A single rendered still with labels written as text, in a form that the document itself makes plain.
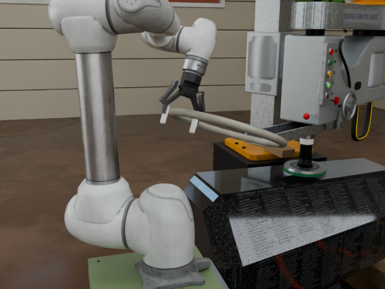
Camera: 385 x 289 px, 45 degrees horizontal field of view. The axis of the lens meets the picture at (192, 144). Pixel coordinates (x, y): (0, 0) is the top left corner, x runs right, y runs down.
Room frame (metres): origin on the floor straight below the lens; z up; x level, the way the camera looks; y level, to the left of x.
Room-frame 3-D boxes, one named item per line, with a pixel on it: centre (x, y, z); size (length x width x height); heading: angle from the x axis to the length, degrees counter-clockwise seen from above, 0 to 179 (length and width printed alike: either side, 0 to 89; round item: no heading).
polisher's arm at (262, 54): (3.07, -0.69, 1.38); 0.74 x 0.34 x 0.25; 50
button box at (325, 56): (2.17, -0.62, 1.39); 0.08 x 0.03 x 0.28; 137
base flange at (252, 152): (3.20, -0.54, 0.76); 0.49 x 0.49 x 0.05; 19
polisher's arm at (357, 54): (2.58, -0.87, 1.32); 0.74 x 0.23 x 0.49; 137
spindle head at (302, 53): (2.36, -0.64, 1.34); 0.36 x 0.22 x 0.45; 137
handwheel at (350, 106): (2.30, -0.76, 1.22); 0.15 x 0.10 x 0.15; 137
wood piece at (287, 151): (2.94, -0.57, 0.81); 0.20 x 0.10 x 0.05; 27
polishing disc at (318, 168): (2.30, -0.59, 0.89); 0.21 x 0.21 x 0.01
